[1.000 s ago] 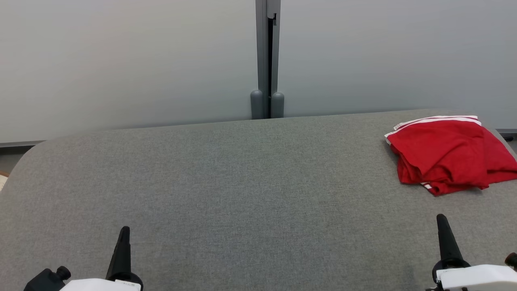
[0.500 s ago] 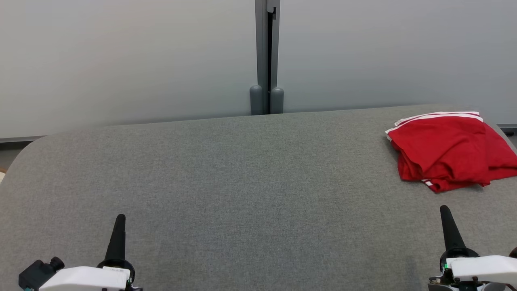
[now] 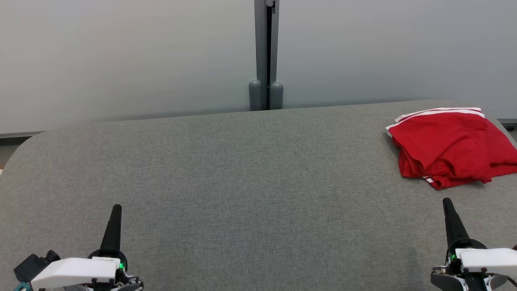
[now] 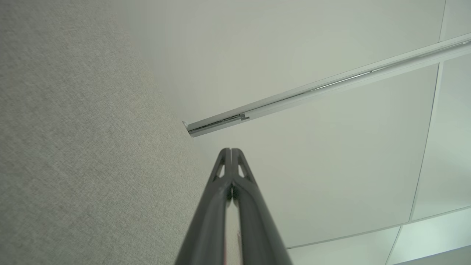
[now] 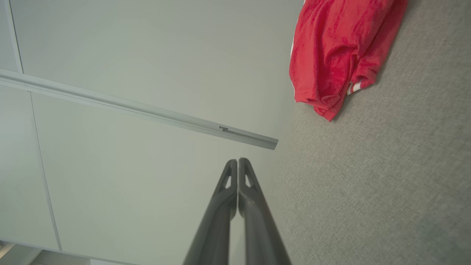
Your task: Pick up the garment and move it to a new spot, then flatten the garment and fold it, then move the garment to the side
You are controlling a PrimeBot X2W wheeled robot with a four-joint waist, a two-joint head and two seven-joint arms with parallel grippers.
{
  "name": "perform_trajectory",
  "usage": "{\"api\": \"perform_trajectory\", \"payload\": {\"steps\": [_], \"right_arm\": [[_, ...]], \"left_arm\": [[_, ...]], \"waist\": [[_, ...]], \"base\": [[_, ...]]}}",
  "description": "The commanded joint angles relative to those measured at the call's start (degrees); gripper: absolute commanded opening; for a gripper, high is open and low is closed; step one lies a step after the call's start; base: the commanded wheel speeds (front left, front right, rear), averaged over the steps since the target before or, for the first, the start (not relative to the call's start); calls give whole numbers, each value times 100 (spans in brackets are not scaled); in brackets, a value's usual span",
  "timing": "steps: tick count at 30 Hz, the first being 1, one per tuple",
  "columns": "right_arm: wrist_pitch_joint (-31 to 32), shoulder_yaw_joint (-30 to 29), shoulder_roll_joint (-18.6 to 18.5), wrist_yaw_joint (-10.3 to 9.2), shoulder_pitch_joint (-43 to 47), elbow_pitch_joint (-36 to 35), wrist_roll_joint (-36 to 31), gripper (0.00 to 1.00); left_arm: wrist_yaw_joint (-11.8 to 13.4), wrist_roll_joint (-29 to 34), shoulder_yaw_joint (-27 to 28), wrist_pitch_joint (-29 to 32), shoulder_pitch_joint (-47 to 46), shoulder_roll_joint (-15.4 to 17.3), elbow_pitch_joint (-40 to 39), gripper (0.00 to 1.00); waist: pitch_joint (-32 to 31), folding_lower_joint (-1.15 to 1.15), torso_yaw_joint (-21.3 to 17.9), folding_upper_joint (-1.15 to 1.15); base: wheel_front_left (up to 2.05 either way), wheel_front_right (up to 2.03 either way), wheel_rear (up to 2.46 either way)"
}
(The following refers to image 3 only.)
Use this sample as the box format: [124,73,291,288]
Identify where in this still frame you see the grey short cylinder bumper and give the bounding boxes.
[248,80,263,112]
[269,82,284,110]

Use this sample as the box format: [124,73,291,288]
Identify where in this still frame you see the red shorts with white stripe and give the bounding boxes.
[390,112,517,191]

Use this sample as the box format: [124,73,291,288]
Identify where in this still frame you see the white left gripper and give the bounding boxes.
[32,204,144,291]

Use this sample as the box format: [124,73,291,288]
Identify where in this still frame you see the grey vertical door post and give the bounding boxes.
[254,0,280,111]

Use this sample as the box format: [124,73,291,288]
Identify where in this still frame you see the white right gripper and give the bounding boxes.
[430,197,517,291]

